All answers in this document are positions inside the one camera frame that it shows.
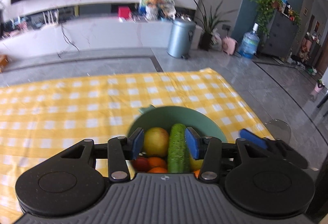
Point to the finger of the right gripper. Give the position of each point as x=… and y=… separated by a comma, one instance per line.
x=277, y=147

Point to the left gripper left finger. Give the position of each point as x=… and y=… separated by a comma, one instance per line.
x=117, y=151

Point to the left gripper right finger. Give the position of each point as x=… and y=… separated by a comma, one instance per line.
x=213, y=153

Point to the yellow lemon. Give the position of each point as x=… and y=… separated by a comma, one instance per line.
x=195, y=164

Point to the red tomato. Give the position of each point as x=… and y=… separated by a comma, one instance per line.
x=141, y=164

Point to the green cucumber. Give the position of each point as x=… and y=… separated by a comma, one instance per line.
x=178, y=157

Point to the orange mandarin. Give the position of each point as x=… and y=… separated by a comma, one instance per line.
x=157, y=162
x=196, y=173
x=158, y=170

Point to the large yellow-green pear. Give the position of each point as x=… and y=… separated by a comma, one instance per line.
x=156, y=142

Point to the green colander bowl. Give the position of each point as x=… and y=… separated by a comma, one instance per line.
x=166, y=116

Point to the yellow checked tablecloth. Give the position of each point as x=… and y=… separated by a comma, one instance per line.
x=40, y=119

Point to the blue water jug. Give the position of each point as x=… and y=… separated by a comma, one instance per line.
x=250, y=42

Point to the pink pig toy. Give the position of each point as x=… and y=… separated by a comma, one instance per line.
x=229, y=45

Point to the white plastic bag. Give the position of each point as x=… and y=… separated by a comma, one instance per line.
x=216, y=41

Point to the grey metal trash can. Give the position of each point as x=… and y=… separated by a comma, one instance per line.
x=181, y=37

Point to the dark grey cabinet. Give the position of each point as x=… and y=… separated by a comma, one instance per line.
x=282, y=32

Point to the potted green plant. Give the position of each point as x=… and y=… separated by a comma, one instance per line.
x=209, y=20

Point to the red box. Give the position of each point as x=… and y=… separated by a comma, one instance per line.
x=124, y=12

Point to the white wifi router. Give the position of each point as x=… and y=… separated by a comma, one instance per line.
x=51, y=17

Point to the trailing ivy plant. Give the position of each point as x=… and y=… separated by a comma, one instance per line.
x=265, y=10

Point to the teddy bear toy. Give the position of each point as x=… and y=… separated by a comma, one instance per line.
x=152, y=7

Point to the orange cardboard box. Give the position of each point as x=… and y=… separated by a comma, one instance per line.
x=3, y=62

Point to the white TV console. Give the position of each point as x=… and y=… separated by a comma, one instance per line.
x=75, y=36

